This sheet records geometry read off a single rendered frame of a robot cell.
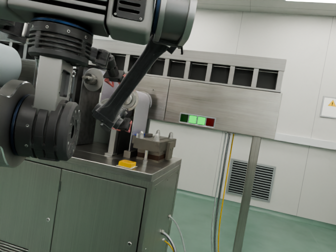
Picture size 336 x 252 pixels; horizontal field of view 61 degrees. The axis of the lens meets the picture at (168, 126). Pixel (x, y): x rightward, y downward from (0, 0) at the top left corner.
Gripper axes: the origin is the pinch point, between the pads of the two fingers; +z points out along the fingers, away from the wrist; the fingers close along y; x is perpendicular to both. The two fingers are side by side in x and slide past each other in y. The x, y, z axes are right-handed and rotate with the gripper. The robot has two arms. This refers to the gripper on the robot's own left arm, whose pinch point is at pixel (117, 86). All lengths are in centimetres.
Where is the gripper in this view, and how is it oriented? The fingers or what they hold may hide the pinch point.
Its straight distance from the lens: 163.6
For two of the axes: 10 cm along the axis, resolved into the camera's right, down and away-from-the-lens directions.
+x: 2.8, -7.7, 5.8
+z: 1.1, 6.3, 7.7
